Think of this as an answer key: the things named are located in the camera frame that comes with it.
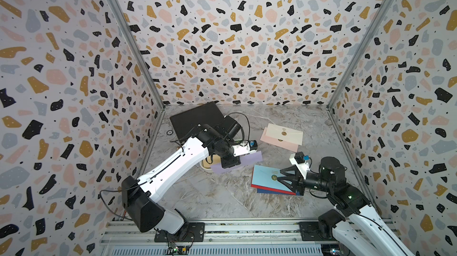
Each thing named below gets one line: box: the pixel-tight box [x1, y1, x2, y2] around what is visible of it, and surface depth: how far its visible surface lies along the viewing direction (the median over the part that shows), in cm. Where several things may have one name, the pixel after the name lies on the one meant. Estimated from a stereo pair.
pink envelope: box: [260, 126, 299, 153], surface depth 106 cm
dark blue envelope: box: [257, 188, 301, 196], surface depth 87 cm
